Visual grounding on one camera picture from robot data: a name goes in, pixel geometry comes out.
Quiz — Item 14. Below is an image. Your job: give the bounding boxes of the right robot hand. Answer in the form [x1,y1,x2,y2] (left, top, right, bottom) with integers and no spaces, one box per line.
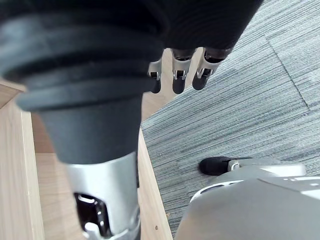
[0,0,265,240]

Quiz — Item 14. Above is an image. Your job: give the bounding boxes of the light wooden cabinet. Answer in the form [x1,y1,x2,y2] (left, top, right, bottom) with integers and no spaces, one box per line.
[0,47,176,240]

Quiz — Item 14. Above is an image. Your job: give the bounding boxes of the dark robot foot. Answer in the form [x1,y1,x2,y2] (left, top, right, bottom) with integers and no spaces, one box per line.
[198,155,254,176]

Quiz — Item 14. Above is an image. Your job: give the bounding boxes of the silver robot leg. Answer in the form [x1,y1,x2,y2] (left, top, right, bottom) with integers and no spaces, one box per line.
[174,158,320,240]

